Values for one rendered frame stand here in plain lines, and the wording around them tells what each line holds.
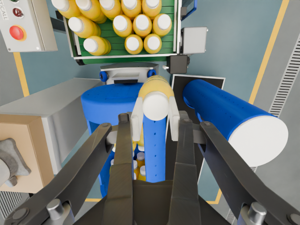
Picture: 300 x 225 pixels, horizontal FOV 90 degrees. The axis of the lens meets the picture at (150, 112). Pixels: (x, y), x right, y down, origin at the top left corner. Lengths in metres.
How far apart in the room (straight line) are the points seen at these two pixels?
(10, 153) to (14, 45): 0.41
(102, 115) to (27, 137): 0.40
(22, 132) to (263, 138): 1.01
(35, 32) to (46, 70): 1.31
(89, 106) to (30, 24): 0.29
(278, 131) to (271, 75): 1.29
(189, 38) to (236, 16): 1.11
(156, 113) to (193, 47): 0.59
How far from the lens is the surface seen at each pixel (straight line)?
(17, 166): 0.84
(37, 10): 0.64
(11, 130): 0.79
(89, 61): 0.75
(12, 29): 0.62
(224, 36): 1.79
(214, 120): 0.90
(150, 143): 0.48
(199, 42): 0.79
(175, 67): 0.62
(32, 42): 0.61
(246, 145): 0.84
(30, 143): 0.78
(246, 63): 1.93
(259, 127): 0.82
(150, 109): 0.21
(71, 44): 0.69
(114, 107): 0.40
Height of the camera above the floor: 1.61
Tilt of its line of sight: 68 degrees down
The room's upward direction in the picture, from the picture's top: 175 degrees clockwise
